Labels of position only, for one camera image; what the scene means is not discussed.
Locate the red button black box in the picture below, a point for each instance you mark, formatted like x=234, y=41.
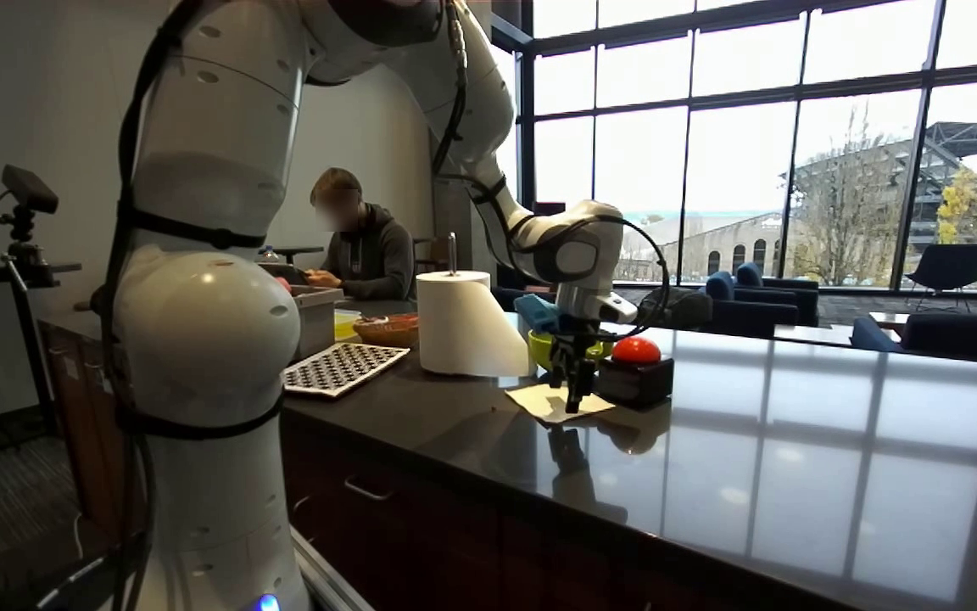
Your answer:
x=636, y=373

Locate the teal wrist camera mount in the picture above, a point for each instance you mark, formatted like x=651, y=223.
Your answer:
x=538, y=314

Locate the camera on tripod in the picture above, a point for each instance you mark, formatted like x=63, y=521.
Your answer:
x=30, y=199

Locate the white paper towel roll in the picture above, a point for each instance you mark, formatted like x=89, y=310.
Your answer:
x=462, y=331

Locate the black white checkerboard sheet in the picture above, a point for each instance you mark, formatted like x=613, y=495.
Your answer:
x=341, y=366

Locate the yellow cup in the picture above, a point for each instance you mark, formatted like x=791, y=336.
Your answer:
x=345, y=323

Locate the seated person dark hoodie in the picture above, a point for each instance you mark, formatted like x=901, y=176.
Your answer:
x=366, y=252

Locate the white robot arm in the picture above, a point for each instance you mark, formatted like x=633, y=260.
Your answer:
x=199, y=334

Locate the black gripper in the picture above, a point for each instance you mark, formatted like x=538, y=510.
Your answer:
x=570, y=356

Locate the dark sofa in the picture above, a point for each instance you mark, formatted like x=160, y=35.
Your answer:
x=731, y=308

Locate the green plastic bowl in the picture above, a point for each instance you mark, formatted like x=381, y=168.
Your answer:
x=541, y=349

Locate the grey plastic bin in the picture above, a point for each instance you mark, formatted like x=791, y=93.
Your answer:
x=318, y=314

